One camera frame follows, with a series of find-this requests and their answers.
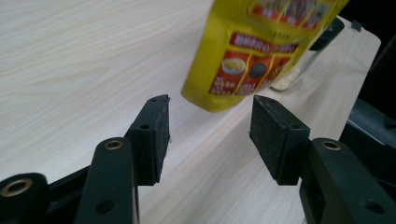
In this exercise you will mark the grey metal floor rail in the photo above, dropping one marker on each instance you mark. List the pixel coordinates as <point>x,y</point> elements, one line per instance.
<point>370,119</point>

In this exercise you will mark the grey tape strip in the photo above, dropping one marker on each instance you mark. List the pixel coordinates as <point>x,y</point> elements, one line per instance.
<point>356,25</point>

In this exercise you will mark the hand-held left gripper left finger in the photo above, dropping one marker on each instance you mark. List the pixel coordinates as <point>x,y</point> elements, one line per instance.
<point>149,146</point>

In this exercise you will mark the yellow spout pouch green cap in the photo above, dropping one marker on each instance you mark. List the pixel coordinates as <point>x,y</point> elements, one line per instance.
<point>236,46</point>

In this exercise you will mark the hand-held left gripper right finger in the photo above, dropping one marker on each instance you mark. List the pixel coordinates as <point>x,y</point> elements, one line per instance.
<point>277,140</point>

